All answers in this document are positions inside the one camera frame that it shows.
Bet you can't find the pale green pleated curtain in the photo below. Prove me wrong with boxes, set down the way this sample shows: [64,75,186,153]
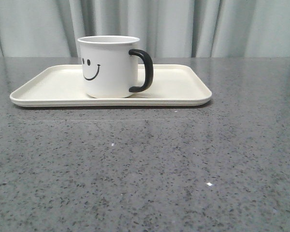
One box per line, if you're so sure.
[0,0,290,58]

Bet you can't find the white smiley face mug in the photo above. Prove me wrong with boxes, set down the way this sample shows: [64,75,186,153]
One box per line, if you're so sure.
[77,35,154,98]

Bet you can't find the cream rectangular plastic tray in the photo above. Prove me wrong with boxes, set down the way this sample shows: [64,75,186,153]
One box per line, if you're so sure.
[10,64,212,107]

